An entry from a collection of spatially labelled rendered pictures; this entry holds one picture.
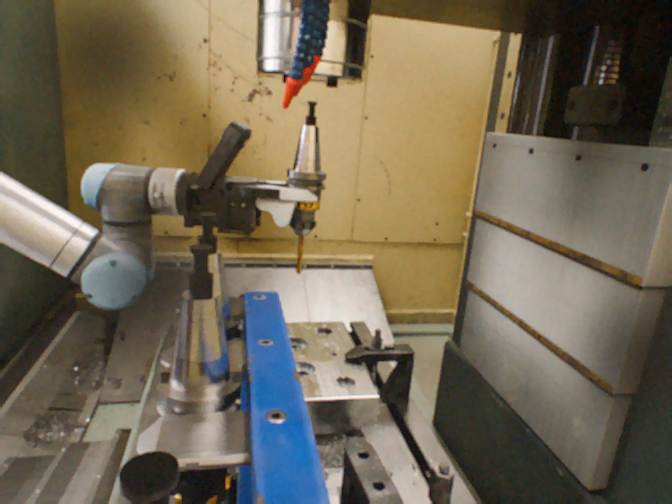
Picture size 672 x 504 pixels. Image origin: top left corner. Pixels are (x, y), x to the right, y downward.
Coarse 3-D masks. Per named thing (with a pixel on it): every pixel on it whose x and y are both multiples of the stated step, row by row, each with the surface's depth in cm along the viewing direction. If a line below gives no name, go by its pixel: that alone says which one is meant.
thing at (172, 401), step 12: (168, 372) 37; (240, 372) 37; (156, 384) 35; (168, 384) 35; (228, 384) 36; (240, 384) 36; (168, 396) 34; (180, 396) 34; (192, 396) 34; (204, 396) 34; (216, 396) 34; (228, 396) 34; (240, 396) 38; (168, 408) 34; (180, 408) 33; (192, 408) 33; (204, 408) 34; (216, 408) 34; (228, 408) 35; (240, 408) 36
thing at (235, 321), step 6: (234, 312) 48; (234, 318) 48; (240, 318) 48; (174, 324) 45; (228, 324) 45; (234, 324) 45; (240, 324) 48; (174, 330) 45; (228, 330) 45; (234, 330) 45; (228, 336) 45; (234, 336) 48; (240, 336) 48
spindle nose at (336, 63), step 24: (264, 0) 63; (288, 0) 61; (336, 0) 61; (360, 0) 63; (264, 24) 64; (288, 24) 61; (336, 24) 61; (360, 24) 64; (264, 48) 64; (288, 48) 62; (336, 48) 62; (360, 48) 65; (264, 72) 66; (288, 72) 63; (336, 72) 63; (360, 72) 67
